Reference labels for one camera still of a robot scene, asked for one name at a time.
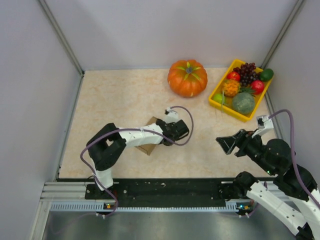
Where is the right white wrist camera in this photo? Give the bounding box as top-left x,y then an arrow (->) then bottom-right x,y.
251,115 -> 274,138

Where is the orange pumpkin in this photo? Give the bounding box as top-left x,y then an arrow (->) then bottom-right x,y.
167,59 -> 208,98

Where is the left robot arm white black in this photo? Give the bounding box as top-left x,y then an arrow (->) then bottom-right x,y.
85,118 -> 190,199

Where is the green melon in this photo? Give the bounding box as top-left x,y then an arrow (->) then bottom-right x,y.
231,92 -> 256,115

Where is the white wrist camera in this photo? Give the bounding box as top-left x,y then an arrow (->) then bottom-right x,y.
163,107 -> 180,124
251,115 -> 274,138

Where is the green lime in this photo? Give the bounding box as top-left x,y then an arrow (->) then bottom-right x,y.
212,93 -> 225,105

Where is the red apple right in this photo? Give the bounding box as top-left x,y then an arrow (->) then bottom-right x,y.
250,80 -> 265,95

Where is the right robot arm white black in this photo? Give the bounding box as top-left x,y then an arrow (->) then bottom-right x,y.
216,129 -> 320,240

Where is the orange pineapple toy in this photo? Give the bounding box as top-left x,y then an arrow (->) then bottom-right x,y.
222,79 -> 241,98

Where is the white cable duct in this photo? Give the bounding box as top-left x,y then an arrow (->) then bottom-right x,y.
50,202 -> 253,213

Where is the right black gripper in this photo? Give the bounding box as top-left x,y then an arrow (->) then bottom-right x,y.
215,127 -> 276,175

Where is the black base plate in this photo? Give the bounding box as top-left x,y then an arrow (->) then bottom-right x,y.
84,177 -> 251,208

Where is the red apple left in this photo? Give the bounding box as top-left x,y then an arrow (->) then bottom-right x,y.
226,71 -> 241,82

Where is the green avocado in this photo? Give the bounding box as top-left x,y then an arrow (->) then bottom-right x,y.
259,68 -> 274,82

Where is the yellow plastic tray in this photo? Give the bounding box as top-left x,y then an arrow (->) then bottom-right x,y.
208,59 -> 274,122

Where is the red apple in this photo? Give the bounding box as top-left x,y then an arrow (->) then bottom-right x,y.
250,80 -> 265,95
226,71 -> 241,82

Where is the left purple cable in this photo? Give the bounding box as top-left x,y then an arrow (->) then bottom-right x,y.
79,106 -> 195,218

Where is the brown cardboard box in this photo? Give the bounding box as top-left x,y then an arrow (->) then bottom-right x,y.
136,116 -> 157,156

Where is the dark purple grape bunch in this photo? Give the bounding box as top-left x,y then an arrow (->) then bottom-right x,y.
233,62 -> 260,87

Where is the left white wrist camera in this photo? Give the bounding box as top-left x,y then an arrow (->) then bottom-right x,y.
163,107 -> 180,124

